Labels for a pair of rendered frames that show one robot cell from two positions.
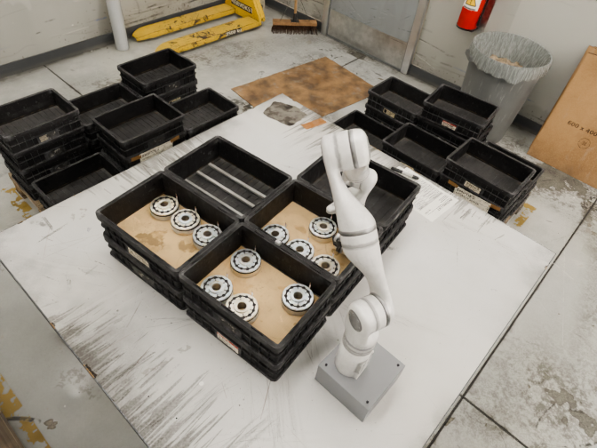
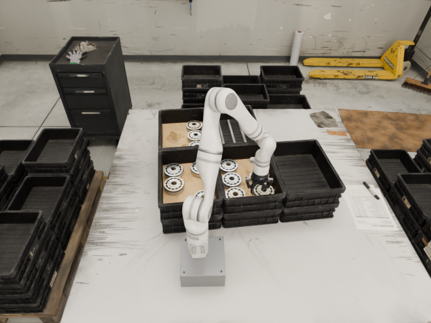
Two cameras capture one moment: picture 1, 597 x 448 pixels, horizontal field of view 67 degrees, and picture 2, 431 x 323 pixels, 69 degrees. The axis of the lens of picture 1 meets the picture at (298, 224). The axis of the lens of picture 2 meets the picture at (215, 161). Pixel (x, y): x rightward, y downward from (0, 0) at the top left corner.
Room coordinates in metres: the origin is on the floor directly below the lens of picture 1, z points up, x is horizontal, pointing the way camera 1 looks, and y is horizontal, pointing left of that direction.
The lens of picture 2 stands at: (0.19, -0.85, 2.03)
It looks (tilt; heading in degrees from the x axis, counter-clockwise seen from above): 42 degrees down; 50
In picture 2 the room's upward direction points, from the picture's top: 1 degrees clockwise
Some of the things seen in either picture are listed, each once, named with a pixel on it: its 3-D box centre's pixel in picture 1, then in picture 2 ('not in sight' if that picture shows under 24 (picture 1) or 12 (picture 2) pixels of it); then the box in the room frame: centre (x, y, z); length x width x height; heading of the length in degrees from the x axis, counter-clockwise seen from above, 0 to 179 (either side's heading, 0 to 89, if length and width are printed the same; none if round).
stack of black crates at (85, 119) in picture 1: (109, 126); (240, 96); (2.28, 1.25, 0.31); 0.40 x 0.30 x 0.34; 142
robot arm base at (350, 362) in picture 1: (354, 349); (197, 238); (0.64, -0.21, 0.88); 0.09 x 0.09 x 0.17; 56
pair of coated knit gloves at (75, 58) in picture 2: not in sight; (74, 56); (0.91, 1.91, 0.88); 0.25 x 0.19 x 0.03; 52
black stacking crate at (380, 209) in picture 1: (356, 193); (301, 172); (1.33, -0.21, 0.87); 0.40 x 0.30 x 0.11; 58
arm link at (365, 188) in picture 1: (360, 188); (265, 150); (1.04, -0.17, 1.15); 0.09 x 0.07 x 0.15; 71
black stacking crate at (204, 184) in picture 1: (228, 185); (233, 131); (1.28, 0.29, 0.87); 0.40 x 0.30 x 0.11; 58
